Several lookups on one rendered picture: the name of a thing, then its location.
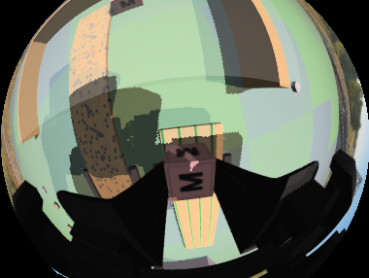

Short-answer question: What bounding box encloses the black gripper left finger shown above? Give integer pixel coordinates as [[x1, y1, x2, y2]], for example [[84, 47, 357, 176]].
[[56, 161, 169, 267]]

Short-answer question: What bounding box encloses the brown labelled cube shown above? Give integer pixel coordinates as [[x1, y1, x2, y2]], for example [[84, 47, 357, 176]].
[[164, 142, 216, 202]]

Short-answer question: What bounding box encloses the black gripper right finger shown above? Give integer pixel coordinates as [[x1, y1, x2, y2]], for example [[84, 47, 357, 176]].
[[215, 158, 319, 254]]

